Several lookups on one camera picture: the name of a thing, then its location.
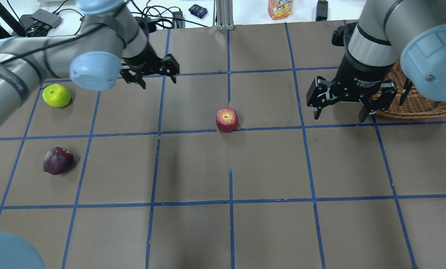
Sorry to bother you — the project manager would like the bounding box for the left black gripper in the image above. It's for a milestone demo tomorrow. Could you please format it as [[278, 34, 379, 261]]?
[[120, 45, 180, 90]]

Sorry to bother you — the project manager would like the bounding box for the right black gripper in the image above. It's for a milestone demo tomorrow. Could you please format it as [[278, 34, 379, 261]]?
[[306, 62, 397, 123]]

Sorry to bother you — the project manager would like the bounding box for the red yellow apple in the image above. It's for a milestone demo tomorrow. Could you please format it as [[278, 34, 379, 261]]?
[[216, 108, 239, 133]]

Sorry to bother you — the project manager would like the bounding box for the dark red apple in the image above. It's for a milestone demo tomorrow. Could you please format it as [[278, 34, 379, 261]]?
[[43, 146, 74, 175]]

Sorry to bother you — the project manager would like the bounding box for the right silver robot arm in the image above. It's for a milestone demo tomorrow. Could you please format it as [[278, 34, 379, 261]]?
[[306, 0, 446, 122]]

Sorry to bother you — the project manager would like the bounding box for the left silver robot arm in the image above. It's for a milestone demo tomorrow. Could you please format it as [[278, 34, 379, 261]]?
[[0, 0, 180, 126]]

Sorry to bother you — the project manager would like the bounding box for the woven wicker basket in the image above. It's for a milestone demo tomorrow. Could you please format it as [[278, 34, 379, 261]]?
[[376, 60, 446, 120]]

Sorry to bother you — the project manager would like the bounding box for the small dark blue pouch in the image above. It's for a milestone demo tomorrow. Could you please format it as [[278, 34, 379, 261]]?
[[188, 4, 209, 19]]

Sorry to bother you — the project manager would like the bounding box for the black power adapter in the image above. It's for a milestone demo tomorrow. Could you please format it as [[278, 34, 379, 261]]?
[[315, 0, 329, 21]]

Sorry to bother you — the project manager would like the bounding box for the green apple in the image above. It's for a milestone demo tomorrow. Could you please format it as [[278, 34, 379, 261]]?
[[42, 84, 71, 108]]

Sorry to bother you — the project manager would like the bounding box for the yellow juice bottle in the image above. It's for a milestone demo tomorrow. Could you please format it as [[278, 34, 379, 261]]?
[[267, 0, 294, 21]]

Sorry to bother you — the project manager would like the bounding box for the grey usb hub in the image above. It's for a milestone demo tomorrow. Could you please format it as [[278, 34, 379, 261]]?
[[30, 9, 63, 29]]

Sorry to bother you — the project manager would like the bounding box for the black monitor stand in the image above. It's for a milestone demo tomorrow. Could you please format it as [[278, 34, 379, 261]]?
[[0, 2, 27, 37]]

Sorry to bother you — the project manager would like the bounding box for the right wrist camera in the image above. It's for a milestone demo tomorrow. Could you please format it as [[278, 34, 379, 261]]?
[[332, 22, 357, 47]]

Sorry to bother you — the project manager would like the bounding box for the aluminium frame post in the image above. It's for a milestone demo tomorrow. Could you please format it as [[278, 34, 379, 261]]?
[[213, 0, 235, 31]]

